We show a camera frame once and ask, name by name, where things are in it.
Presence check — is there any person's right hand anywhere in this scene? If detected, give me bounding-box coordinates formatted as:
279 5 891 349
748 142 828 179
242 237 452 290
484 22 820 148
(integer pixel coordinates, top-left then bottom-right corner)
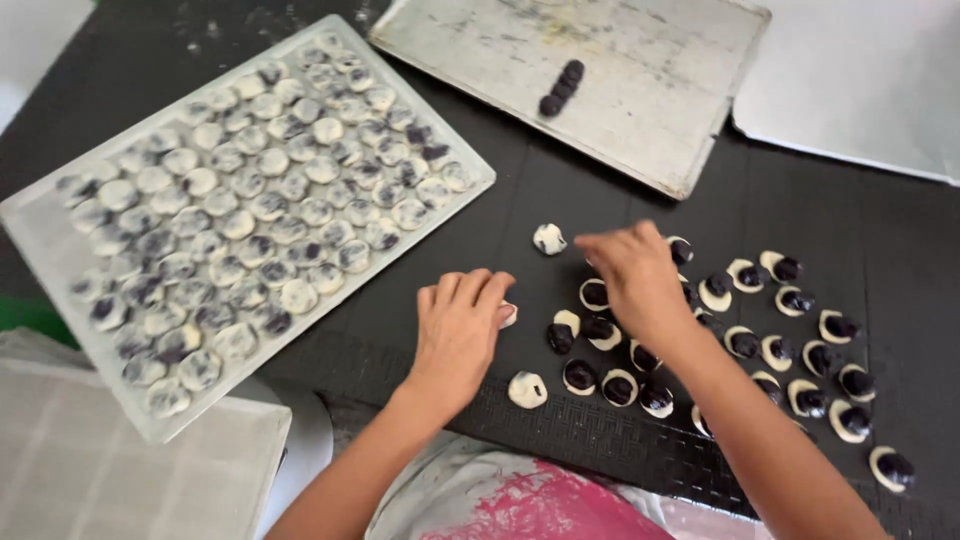
573 219 704 355

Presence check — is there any person's left hand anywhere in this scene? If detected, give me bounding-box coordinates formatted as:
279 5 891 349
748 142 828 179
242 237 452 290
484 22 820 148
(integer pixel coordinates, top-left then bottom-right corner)
405 268 519 423

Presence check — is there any marbled wrapped dough ball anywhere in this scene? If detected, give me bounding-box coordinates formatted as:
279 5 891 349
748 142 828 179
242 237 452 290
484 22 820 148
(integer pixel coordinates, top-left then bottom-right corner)
507 371 549 411
532 222 569 257

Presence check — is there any worn metal baking tray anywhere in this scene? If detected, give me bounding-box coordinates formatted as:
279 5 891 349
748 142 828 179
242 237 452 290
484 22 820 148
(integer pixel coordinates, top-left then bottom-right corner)
367 0 774 202

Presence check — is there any row of dark filling balls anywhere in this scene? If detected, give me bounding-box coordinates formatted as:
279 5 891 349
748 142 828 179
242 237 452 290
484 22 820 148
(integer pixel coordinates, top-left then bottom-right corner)
537 58 587 119

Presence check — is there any black ribbed table mat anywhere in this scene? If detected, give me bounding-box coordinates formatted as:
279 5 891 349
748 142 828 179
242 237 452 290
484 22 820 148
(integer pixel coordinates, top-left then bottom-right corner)
0 0 960 540

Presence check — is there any person's pink stained apron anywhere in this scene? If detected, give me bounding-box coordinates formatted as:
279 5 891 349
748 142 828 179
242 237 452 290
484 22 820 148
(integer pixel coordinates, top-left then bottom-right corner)
365 431 774 540

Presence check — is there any white flat board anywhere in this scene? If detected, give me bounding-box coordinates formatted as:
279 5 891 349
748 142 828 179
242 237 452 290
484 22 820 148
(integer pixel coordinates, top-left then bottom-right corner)
731 0 960 189

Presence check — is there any group of filling-topped dough pieces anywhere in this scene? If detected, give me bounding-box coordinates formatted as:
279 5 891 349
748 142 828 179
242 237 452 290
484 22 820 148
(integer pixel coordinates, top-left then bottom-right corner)
546 235 918 495

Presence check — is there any white round bucket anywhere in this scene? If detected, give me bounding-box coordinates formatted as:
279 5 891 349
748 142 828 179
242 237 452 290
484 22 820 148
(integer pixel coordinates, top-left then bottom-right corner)
228 375 336 538

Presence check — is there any batch of flattened marbled discs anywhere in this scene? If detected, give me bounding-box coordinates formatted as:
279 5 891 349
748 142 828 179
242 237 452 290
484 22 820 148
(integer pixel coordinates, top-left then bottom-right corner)
56 33 476 420

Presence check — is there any white plastic tray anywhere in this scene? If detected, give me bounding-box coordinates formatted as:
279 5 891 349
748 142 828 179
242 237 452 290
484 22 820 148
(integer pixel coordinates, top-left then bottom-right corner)
0 13 498 447

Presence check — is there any green object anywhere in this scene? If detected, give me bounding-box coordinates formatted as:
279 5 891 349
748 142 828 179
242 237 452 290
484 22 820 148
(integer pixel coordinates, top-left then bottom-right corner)
0 294 81 351

